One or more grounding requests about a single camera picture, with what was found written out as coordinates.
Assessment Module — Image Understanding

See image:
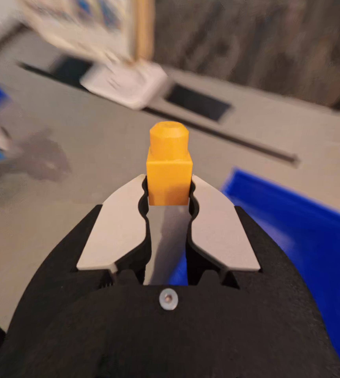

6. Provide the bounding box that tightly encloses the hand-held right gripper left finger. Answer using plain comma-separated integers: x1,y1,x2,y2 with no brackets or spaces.
76,174,152,282

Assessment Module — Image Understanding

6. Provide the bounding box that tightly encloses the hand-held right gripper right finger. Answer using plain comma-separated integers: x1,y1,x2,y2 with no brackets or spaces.
186,174,261,284

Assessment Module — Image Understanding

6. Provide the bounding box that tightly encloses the yellow mega block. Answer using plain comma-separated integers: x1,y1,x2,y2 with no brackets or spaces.
146,121,193,206

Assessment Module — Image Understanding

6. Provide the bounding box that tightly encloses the printed instruction sheet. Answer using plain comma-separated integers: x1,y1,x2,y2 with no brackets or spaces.
22,0,129,59

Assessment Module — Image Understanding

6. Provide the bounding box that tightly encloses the wooden document stand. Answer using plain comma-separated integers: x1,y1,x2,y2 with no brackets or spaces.
19,0,170,110

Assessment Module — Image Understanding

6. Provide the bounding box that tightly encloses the dark desk cable channel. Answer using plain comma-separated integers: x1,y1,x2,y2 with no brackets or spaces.
18,60,299,166

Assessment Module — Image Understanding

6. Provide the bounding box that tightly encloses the black cable tray lid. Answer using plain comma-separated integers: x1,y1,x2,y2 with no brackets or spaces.
165,84,232,123
50,56,92,86

